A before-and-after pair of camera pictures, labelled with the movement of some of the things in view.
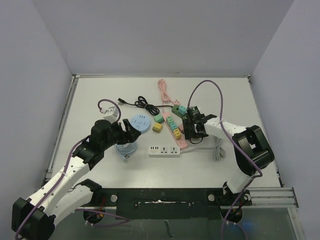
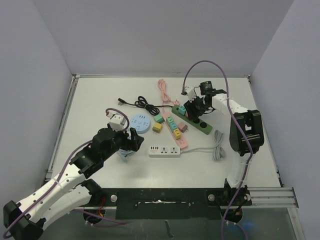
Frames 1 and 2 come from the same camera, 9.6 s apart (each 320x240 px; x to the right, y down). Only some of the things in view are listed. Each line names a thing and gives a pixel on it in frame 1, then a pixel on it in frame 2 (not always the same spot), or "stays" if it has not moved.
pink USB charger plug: x=181 y=127 stays
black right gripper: x=191 y=122 → x=194 y=106
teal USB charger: x=182 y=110 stays
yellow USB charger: x=177 y=134 stays
